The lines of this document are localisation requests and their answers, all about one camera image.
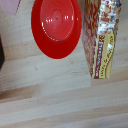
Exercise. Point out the red plastic bowl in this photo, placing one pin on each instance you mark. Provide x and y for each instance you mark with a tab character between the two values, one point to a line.
56	30

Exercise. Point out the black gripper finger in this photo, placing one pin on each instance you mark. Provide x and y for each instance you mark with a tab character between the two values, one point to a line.
1	53

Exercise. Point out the colourful snack box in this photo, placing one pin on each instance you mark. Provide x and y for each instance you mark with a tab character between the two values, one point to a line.
101	40

